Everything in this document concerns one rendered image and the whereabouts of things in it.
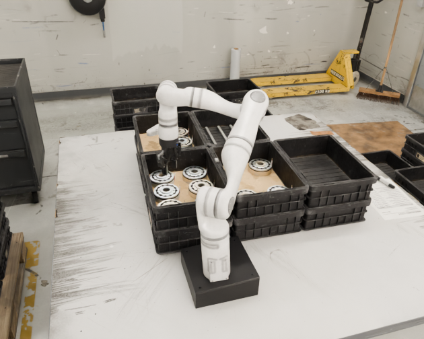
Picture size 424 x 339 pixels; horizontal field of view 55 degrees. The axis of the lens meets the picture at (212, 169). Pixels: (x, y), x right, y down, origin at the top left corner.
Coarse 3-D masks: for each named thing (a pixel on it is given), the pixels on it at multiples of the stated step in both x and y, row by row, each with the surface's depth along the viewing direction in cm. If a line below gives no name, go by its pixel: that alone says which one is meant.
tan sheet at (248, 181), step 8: (224, 168) 184; (248, 176) 179; (256, 176) 179; (264, 176) 179; (272, 176) 179; (240, 184) 173; (248, 184) 173; (256, 184) 174; (264, 184) 174; (272, 184) 174; (280, 184) 174; (256, 192) 168
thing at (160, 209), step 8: (160, 152) 175; (208, 152) 176; (144, 160) 169; (144, 168) 164; (216, 168) 165; (224, 184) 155; (152, 192) 150; (152, 200) 145; (152, 208) 143; (160, 208) 142; (168, 208) 143; (176, 208) 143; (184, 208) 144; (192, 208) 145
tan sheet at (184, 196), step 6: (204, 168) 184; (180, 174) 179; (174, 180) 175; (180, 180) 175; (180, 186) 171; (186, 186) 171; (180, 192) 167; (186, 192) 167; (180, 198) 164; (186, 198) 164; (192, 198) 164; (156, 204) 160
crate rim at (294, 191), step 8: (272, 144) 184; (280, 152) 178; (288, 160) 172; (224, 176) 160; (304, 184) 156; (264, 192) 151; (272, 192) 151; (280, 192) 152; (288, 192) 153; (296, 192) 154; (304, 192) 155; (240, 200) 149; (248, 200) 150
